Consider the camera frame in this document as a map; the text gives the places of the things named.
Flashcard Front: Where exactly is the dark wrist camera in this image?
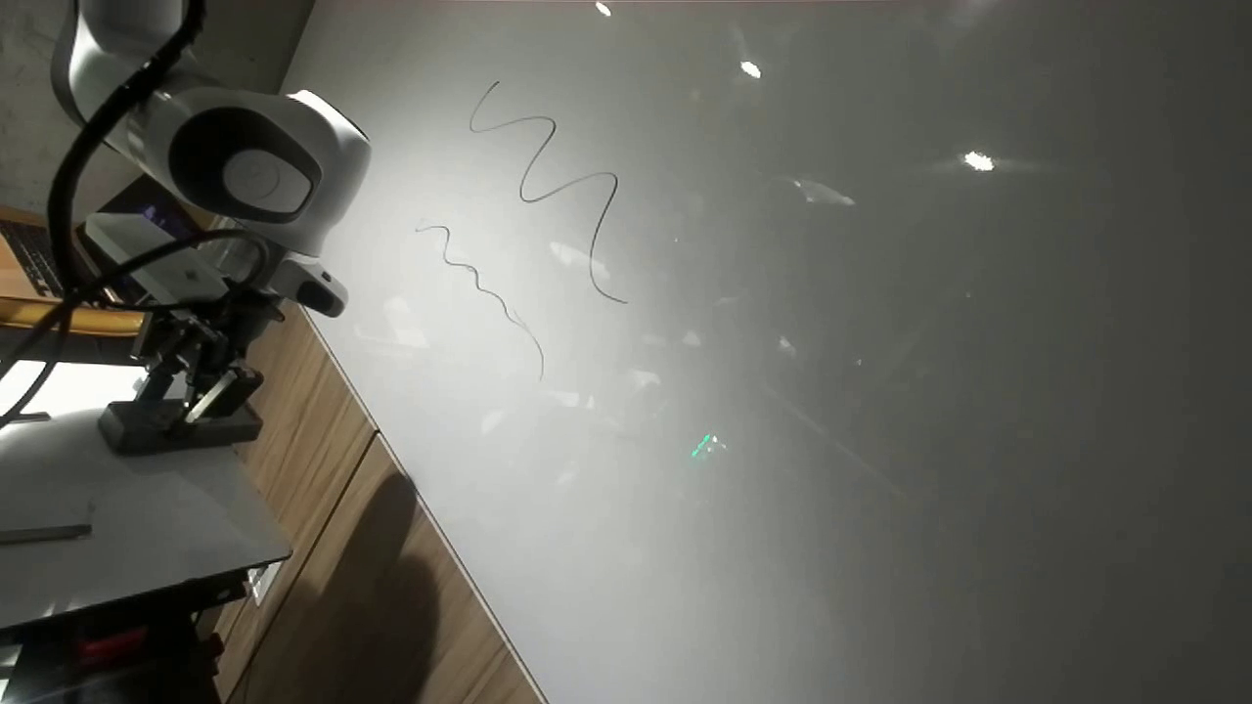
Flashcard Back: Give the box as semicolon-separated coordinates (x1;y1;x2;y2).
272;262;352;321

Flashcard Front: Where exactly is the yellow wooden chair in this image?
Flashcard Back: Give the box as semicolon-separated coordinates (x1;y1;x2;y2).
0;202;149;343

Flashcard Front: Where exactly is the red clamp under shelf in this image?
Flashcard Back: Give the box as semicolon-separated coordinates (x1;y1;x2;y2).
72;621;156;673

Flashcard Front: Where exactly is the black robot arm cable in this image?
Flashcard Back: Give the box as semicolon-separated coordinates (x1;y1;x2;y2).
0;0;209;433

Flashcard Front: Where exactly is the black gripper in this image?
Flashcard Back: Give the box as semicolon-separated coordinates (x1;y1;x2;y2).
127;277;290;431

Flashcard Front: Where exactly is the black shelf stand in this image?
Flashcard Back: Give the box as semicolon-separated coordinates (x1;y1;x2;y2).
0;570;252;704

